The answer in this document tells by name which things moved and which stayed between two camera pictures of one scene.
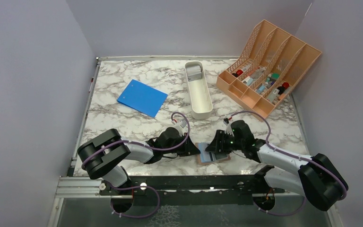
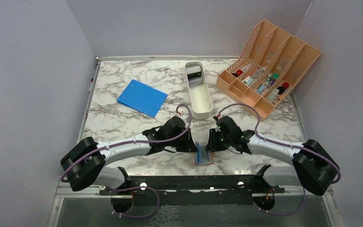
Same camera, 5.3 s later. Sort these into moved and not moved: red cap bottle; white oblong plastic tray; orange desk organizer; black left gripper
Moved: black left gripper
Not moved: orange desk organizer; white oblong plastic tray; red cap bottle
